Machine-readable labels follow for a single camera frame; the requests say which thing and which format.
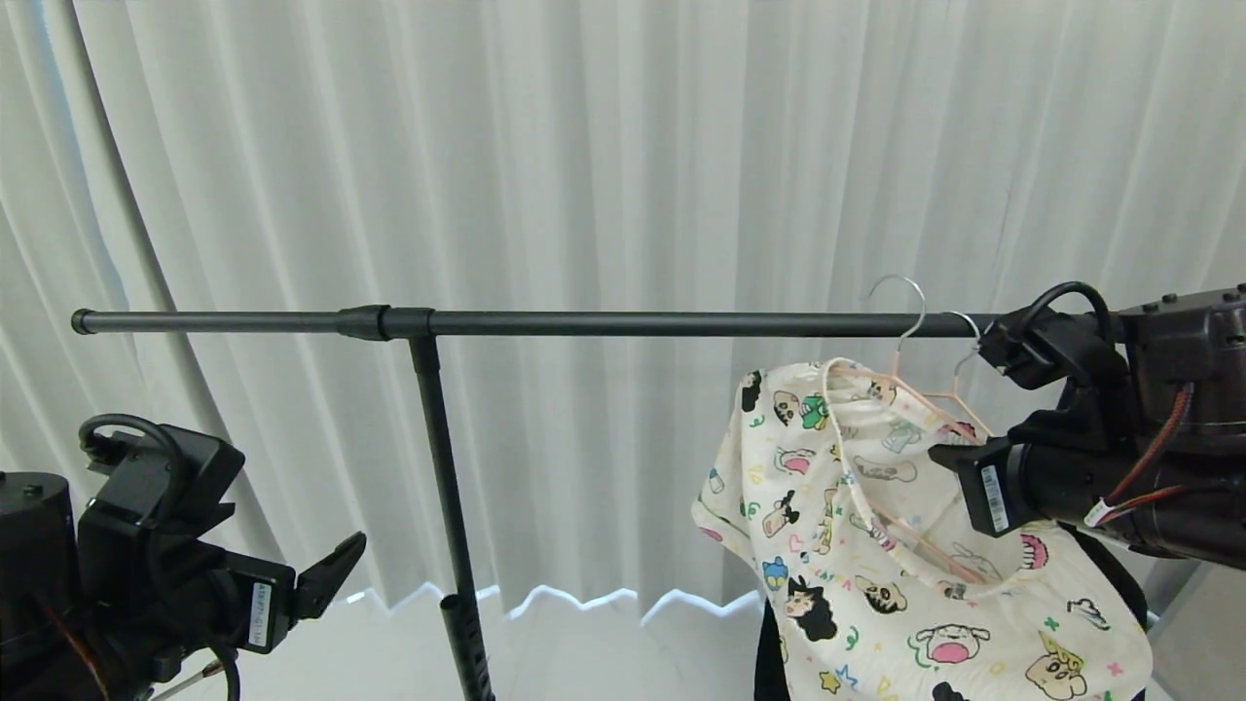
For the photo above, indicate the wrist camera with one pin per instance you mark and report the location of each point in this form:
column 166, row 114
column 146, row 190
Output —
column 1051, row 355
column 165, row 487

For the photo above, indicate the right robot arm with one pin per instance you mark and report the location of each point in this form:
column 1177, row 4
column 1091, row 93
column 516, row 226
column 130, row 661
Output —
column 1188, row 389

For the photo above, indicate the black garment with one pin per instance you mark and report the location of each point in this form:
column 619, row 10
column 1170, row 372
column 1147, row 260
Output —
column 1119, row 574

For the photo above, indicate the cream printed garment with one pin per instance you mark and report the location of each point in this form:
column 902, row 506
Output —
column 876, row 623

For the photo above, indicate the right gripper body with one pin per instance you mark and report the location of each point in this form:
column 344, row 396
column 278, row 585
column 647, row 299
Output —
column 1061, row 487

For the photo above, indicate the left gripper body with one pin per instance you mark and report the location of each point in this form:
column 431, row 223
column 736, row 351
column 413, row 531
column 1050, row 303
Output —
column 224, row 604

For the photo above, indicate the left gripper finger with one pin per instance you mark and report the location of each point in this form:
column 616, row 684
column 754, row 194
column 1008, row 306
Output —
column 331, row 574

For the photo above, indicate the white curtain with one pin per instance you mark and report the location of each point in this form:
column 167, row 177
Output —
column 584, row 146

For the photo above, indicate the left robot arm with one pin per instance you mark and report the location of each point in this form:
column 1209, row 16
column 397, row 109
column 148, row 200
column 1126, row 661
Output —
column 34, row 584

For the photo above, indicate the black clothes rack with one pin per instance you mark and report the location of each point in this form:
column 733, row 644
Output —
column 633, row 323

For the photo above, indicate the pink clothes hanger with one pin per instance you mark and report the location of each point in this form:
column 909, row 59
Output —
column 915, row 302
column 973, row 336

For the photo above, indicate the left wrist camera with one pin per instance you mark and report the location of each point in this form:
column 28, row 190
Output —
column 165, row 487

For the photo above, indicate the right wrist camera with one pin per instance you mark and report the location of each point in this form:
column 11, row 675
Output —
column 1051, row 355

